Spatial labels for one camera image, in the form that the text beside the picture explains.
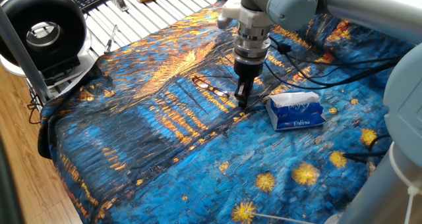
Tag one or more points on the blue white tissue pack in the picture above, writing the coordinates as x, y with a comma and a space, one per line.
296, 115

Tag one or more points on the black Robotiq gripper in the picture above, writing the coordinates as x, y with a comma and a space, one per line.
248, 70

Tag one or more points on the thin metal hand tool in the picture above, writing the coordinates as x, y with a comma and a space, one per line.
110, 39

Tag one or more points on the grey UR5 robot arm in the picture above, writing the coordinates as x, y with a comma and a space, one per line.
362, 6

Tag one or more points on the red thin-frame glasses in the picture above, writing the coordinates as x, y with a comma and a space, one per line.
211, 87

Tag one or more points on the starry night painted tablecloth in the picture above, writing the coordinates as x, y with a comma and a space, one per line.
165, 135

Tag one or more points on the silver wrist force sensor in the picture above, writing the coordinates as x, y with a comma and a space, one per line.
250, 46

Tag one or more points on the white zip tie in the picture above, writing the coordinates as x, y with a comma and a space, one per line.
283, 218
412, 189

